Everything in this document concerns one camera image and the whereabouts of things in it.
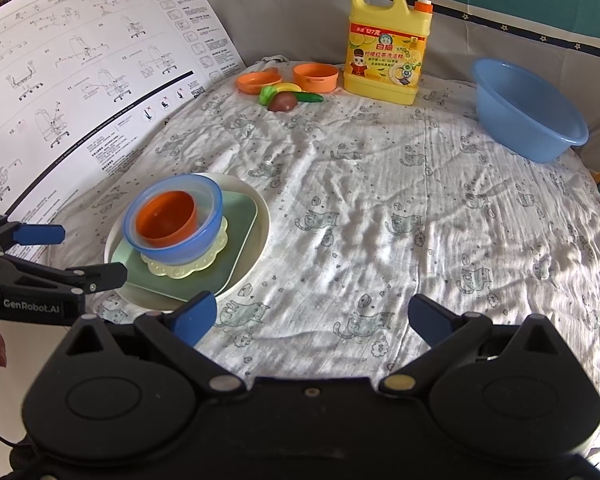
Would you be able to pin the brown toy fruit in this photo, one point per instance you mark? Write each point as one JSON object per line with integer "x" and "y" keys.
{"x": 283, "y": 101}

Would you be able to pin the orange toy pot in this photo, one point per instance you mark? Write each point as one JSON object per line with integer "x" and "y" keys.
{"x": 316, "y": 77}

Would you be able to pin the yellow scalloped small plate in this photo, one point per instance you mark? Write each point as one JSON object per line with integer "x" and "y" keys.
{"x": 185, "y": 269}

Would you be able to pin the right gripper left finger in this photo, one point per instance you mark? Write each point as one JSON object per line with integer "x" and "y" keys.
{"x": 173, "y": 336}

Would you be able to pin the large blue plastic basin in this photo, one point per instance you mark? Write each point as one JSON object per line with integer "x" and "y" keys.
{"x": 524, "y": 112}

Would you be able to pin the white instruction sheet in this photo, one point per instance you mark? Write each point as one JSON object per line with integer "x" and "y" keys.
{"x": 83, "y": 83}

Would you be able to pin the blue translucent bowl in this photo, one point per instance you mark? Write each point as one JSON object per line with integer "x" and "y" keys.
{"x": 205, "y": 229}

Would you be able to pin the green square plate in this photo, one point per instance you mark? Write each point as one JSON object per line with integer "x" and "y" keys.
{"x": 240, "y": 211}

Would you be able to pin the light green toy vegetable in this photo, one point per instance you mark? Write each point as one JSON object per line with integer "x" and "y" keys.
{"x": 266, "y": 94}

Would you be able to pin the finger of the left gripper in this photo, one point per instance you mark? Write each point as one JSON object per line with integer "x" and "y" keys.
{"x": 87, "y": 279}
{"x": 38, "y": 234}

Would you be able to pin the small orange-red bowl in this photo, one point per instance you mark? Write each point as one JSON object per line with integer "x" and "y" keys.
{"x": 167, "y": 219}

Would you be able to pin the orange toy pan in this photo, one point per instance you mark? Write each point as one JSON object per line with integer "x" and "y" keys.
{"x": 252, "y": 83}

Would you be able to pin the yellow dish soap jug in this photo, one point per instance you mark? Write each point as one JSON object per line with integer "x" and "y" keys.
{"x": 387, "y": 40}

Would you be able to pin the green toy cucumber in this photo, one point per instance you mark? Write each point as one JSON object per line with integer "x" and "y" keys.
{"x": 308, "y": 97}

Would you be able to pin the yellow toy banana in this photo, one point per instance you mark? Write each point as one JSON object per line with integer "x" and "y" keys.
{"x": 287, "y": 87}

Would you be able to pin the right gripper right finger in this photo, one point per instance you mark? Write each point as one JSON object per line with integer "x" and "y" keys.
{"x": 452, "y": 339}

